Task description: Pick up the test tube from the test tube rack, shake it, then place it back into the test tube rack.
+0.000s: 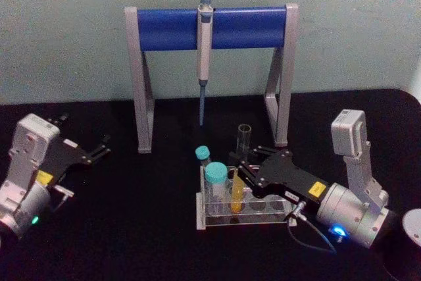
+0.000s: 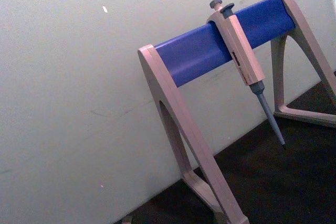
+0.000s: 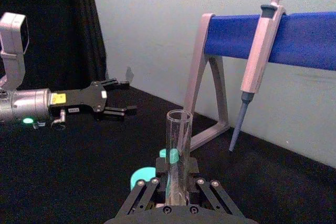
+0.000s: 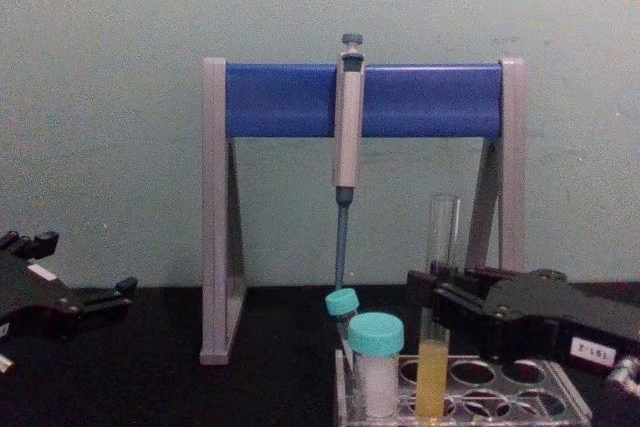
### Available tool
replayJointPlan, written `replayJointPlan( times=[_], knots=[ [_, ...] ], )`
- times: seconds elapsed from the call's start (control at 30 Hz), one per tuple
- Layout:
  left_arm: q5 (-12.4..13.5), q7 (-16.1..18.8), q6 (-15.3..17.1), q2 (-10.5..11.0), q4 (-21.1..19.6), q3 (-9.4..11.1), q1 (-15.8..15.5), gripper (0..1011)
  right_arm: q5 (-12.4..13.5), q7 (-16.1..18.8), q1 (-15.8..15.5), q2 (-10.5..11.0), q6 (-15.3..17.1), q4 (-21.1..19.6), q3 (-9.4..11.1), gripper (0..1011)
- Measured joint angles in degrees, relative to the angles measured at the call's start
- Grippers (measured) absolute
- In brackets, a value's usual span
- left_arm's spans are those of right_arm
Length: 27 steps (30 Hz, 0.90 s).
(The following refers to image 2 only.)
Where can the black table cloth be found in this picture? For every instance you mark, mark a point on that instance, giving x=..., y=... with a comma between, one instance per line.
x=275, y=182

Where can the grey stand with blue bar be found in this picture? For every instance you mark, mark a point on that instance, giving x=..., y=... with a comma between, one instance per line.
x=194, y=56

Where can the grey pipette with blue tip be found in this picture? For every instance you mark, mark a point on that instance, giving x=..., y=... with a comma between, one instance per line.
x=242, y=53

